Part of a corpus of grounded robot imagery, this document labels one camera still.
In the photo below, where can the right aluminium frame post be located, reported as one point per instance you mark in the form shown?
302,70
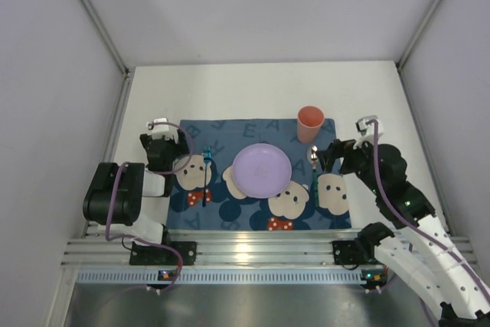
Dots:
421,28

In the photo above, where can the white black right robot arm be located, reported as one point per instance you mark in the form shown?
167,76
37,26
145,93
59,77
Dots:
418,250

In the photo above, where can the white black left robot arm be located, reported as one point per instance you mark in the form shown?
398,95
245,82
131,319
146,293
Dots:
114,197

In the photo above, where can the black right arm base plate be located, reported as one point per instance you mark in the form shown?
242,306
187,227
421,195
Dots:
353,253

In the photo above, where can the aluminium frame post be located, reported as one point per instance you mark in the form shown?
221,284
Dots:
421,28
104,35

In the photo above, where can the blue plastic fork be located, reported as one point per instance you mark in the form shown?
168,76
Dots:
207,161

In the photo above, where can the metal spoon patterned handle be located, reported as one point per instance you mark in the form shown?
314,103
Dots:
313,158

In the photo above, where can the blue slotted cable duct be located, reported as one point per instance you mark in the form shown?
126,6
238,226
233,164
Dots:
231,277

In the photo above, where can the aluminium mounting rail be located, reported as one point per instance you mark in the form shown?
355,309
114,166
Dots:
222,249

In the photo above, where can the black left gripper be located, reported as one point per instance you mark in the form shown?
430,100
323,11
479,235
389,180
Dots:
160,149

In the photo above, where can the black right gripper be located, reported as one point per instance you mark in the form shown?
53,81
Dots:
341,155

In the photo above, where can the coral plastic cup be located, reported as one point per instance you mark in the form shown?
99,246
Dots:
309,121

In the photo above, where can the blue bear print placemat cloth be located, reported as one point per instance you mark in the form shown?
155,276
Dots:
228,208

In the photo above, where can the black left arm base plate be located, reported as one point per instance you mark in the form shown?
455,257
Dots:
156,256

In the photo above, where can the left aluminium frame post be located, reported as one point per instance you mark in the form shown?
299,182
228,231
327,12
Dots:
104,35

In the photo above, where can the purple plastic plate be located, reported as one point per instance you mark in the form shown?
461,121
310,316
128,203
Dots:
261,170

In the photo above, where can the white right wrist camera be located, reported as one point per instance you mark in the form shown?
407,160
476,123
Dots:
370,129

